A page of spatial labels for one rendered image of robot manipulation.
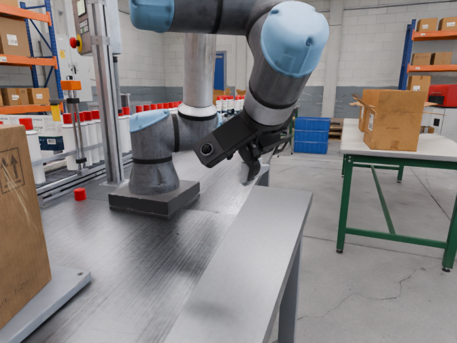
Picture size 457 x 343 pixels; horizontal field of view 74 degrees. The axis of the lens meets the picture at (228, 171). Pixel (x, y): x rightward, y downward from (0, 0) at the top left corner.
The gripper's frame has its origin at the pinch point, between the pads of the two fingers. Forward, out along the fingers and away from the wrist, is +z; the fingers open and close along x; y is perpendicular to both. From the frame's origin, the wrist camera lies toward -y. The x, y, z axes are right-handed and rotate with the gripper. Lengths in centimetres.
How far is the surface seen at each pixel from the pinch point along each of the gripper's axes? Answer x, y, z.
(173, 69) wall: 621, 246, 637
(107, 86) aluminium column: 55, -14, 26
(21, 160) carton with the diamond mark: 9.8, -33.7, -12.8
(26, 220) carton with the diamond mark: 2.8, -36.7, -7.7
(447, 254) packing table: -65, 146, 121
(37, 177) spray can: 37, -44, 36
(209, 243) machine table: -9.3, -9.5, 12.6
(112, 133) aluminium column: 44, -18, 36
